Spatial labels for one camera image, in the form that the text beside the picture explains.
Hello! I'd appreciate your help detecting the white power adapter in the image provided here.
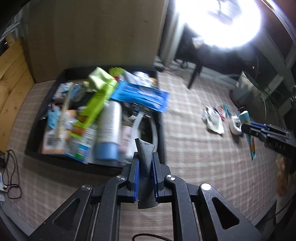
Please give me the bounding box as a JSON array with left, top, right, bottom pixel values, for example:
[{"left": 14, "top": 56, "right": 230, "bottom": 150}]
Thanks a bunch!
[{"left": 229, "top": 115, "right": 242, "bottom": 136}]

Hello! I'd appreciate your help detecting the light blue plastic clip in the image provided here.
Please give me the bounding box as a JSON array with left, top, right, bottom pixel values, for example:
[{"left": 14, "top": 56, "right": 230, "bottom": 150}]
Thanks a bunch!
[{"left": 222, "top": 104, "right": 232, "bottom": 117}]

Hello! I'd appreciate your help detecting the coffee mate creamer sachet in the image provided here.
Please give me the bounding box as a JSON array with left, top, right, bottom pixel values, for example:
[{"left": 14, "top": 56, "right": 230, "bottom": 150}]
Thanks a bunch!
[{"left": 202, "top": 106, "right": 225, "bottom": 135}]

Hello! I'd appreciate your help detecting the person right hand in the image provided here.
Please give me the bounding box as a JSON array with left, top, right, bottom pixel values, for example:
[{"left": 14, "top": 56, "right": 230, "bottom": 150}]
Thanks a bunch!
[{"left": 275, "top": 154, "right": 295, "bottom": 196}]

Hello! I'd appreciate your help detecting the grey plant pot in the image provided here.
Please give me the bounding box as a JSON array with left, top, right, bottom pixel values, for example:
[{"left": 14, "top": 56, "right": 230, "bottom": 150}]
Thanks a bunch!
[{"left": 230, "top": 71, "right": 260, "bottom": 108}]

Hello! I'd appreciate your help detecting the white blue cylinder bottle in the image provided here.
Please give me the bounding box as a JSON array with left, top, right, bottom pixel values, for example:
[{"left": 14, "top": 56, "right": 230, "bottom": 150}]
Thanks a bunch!
[{"left": 93, "top": 100, "right": 122, "bottom": 161}]

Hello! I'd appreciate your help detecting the blue plastic packet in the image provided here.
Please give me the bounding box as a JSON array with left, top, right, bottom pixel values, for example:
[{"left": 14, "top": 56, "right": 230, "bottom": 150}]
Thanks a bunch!
[{"left": 110, "top": 81, "right": 170, "bottom": 113}]

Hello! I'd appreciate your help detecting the black storage tray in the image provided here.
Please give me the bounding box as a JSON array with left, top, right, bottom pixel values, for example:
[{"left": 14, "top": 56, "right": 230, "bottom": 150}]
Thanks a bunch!
[{"left": 24, "top": 66, "right": 166, "bottom": 175}]

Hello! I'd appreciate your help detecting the lime green package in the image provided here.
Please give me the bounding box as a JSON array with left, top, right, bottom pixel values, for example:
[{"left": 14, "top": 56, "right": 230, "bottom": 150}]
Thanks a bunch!
[{"left": 70, "top": 67, "right": 117, "bottom": 138}]

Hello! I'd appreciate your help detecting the wooden cabinet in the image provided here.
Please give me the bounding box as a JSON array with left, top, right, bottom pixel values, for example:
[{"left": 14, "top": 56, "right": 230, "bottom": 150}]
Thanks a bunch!
[{"left": 25, "top": 1, "right": 168, "bottom": 82}]

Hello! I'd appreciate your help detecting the black cable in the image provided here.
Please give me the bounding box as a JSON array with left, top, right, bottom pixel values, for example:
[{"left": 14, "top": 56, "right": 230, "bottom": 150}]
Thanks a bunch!
[{"left": 0, "top": 149, "right": 23, "bottom": 200}]

